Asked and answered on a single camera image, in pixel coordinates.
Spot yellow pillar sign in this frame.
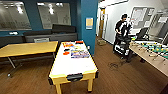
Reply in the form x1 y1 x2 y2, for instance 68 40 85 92
85 17 94 30

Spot interior glass window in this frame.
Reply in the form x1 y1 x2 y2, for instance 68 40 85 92
0 1 32 31
37 2 72 30

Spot black floor cables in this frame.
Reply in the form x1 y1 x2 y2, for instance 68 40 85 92
107 60 124 70

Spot yellow air hockey table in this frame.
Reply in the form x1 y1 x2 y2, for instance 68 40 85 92
48 40 100 94

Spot grey bulletin board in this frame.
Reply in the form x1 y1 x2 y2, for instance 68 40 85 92
129 6 156 28

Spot long wooden table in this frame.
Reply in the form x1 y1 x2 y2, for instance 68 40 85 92
0 40 59 78

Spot foosball table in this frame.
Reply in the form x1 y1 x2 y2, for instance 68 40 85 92
129 39 168 78

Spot orange round disc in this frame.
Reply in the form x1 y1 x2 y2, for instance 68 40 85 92
62 51 71 56

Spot black round disc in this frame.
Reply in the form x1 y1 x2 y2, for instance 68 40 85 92
63 48 72 53

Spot black wheeled cart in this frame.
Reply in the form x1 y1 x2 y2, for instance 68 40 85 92
112 23 149 63

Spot red and black flat object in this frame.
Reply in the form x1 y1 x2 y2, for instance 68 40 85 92
74 40 85 45

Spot person in dark jacket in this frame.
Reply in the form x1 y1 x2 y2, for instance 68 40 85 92
114 13 133 44

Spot wicker basket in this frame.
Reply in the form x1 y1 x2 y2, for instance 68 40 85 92
97 39 108 46

